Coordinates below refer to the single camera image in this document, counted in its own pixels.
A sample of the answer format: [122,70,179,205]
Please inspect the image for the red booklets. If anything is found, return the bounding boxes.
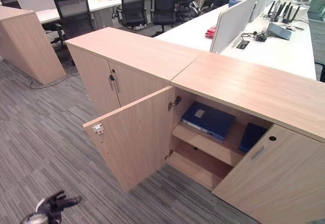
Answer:
[204,26,216,39]

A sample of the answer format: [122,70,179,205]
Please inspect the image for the grey laptop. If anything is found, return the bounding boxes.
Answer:
[267,22,293,41]

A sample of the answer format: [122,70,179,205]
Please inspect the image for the wooden cabinet door with handle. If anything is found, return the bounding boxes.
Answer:
[212,123,325,224]

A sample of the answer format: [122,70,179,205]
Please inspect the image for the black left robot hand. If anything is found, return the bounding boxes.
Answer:
[35,190,82,214]

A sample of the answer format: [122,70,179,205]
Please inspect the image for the open wooden office cabinet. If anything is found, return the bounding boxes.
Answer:
[162,52,325,224]

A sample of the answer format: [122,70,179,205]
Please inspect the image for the white long office desk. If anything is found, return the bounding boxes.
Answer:
[153,0,317,81]

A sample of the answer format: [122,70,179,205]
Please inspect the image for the black cable on desk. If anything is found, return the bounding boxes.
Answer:
[240,30,268,43]

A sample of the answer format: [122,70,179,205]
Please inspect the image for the black router with antennas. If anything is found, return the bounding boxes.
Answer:
[268,0,301,24]

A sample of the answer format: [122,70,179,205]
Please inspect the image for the open wooden cabinet door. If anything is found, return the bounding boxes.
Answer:
[82,85,176,193]

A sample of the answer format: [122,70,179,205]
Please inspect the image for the blue folder lying flat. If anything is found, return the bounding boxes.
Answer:
[180,101,236,141]

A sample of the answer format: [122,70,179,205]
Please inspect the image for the wooden cabinet shelf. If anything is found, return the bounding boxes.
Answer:
[171,121,245,167]

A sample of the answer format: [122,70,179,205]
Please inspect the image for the black floor cable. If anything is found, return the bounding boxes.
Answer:
[2,58,80,90]

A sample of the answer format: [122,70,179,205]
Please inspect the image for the closed wooden office cabinet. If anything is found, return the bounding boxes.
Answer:
[63,26,206,116]

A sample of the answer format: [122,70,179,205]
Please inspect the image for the white office desk row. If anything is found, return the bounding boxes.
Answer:
[35,0,205,30]

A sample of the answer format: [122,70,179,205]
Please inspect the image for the slanted wooden cabinet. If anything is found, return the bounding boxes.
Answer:
[0,5,67,85]

